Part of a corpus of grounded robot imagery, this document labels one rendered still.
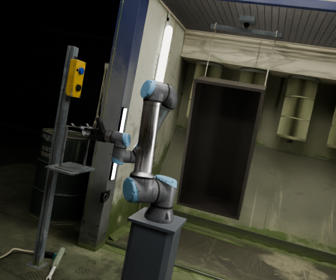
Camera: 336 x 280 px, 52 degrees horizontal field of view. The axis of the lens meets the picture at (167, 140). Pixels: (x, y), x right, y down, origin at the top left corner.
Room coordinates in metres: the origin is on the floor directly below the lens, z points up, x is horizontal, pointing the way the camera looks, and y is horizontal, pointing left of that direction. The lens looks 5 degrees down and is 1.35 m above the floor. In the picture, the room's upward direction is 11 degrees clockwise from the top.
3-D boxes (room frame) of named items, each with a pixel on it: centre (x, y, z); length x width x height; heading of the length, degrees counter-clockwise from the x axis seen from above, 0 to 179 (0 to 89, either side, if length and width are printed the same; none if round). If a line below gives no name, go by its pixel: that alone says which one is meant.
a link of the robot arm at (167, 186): (2.17, -0.03, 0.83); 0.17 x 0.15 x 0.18; 124
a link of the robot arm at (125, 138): (2.38, 0.32, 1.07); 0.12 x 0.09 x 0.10; 74
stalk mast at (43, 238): (2.51, 0.79, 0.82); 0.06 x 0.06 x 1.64; 74
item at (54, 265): (2.53, 0.73, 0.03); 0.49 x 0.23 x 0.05; 6
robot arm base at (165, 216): (2.17, -0.04, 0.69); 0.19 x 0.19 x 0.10
